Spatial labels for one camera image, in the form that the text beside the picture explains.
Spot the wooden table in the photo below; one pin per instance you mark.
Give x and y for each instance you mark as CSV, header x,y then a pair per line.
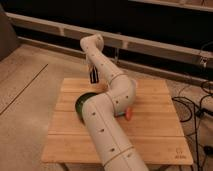
x,y
154,128

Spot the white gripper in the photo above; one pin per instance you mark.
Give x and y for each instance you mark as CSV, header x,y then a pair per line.
x,y
89,63

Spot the green ceramic bowl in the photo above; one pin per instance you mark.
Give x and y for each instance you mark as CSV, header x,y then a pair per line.
x,y
80,102

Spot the black white striped eraser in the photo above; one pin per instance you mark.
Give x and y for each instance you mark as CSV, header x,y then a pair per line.
x,y
94,76

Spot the grey cabinet corner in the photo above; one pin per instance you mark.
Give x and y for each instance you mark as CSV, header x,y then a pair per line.
x,y
8,38

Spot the orange carrot toy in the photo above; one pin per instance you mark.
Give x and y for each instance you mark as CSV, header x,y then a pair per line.
x,y
128,113

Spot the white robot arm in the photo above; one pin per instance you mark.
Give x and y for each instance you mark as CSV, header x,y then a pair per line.
x,y
113,147

